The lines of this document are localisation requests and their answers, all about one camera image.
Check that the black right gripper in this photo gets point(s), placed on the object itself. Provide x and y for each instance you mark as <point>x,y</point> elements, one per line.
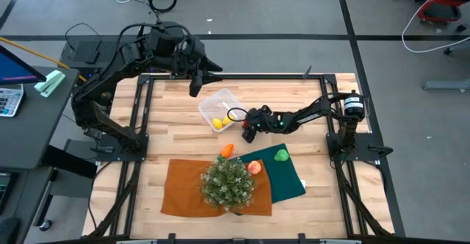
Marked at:
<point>260,121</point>

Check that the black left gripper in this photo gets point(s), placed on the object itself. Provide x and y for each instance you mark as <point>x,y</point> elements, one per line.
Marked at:
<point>189,58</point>

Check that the yellow toy lemon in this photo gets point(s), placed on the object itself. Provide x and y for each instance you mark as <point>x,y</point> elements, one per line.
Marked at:
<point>228,120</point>
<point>217,123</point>

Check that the green toy pear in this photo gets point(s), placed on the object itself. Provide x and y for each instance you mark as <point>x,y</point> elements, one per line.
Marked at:
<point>281,155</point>

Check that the pink orange toy peach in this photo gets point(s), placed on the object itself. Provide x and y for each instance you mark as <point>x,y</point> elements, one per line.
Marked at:
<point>254,167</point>

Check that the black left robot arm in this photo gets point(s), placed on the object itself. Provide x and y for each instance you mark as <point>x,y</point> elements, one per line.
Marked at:
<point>106,78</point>

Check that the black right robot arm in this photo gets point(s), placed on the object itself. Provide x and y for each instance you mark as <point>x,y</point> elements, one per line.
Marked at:
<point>312,115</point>

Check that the clear plastic tupperware container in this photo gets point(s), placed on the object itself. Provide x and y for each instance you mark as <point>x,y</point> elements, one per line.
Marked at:
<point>214,106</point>

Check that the orange toy carrot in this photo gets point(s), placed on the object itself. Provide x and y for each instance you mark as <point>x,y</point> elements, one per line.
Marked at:
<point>227,151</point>

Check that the dark green cloth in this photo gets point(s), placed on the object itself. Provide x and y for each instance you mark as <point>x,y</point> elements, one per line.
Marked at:
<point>286,181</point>

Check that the artificial plant in black pot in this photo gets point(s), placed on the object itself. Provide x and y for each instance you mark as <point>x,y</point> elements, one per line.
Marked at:
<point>227,183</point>

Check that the small white paper piece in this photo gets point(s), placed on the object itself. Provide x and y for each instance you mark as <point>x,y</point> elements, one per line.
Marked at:
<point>303,182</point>

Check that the orange cloth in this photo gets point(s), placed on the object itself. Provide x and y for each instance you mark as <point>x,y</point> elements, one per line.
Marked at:
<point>183,189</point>

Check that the black computer case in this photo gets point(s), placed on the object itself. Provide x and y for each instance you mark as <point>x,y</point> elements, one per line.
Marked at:
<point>84,53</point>

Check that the mint green stapler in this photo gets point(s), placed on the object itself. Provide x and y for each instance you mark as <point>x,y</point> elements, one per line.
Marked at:
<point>49,83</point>

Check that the grey metal stand leg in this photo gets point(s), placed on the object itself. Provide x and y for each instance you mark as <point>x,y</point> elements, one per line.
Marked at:
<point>444,85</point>

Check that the black desk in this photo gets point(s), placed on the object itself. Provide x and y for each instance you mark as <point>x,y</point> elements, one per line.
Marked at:
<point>29,137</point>

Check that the black computer monitor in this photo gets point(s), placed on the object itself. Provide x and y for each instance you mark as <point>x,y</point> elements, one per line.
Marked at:
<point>14,71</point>

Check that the grey desk calculator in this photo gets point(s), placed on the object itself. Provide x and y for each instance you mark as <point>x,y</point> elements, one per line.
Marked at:
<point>9,100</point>

